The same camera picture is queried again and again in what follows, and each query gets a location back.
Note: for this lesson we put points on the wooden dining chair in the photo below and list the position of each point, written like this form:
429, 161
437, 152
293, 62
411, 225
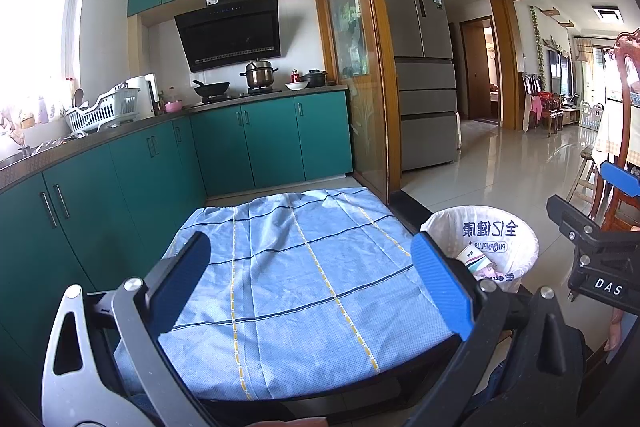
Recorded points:
618, 139

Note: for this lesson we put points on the blue checked tablecloth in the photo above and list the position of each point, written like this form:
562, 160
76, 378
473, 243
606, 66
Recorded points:
303, 293

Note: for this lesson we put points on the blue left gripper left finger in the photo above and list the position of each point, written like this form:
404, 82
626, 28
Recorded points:
172, 282

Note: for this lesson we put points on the person's right hand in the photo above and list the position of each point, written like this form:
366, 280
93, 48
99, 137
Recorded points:
614, 331

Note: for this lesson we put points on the black wok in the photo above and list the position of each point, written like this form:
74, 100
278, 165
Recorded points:
210, 90

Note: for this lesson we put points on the white bowl on counter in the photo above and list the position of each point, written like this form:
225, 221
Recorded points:
297, 85

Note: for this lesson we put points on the wooden glass sliding door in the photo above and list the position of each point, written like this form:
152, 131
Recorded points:
358, 52

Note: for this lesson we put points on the white dish rack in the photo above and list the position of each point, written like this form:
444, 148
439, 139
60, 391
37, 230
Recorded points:
111, 109

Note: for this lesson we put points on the white trash bag bin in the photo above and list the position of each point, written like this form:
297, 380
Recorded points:
508, 241

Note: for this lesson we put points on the pink bowl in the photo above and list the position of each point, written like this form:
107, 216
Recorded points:
173, 107

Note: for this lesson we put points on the pink plastic bag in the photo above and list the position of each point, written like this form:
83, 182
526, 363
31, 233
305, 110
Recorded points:
489, 272

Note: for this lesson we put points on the white striped paper cup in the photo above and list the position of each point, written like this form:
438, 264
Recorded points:
473, 258

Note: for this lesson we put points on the silver refrigerator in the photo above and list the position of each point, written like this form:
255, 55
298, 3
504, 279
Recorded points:
426, 79

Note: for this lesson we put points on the stainless steel pot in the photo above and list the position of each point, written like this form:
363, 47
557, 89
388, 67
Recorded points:
259, 74

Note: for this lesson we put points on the black range hood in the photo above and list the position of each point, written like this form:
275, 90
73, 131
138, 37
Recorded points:
230, 33

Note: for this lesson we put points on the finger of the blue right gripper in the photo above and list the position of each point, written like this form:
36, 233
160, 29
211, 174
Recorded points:
621, 179

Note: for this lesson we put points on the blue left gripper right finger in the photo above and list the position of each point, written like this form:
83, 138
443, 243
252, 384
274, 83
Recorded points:
453, 301

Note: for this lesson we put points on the teal lower kitchen cabinets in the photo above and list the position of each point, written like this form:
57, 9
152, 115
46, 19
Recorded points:
99, 209

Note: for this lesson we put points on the small black pot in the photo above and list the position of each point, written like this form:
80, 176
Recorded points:
315, 78

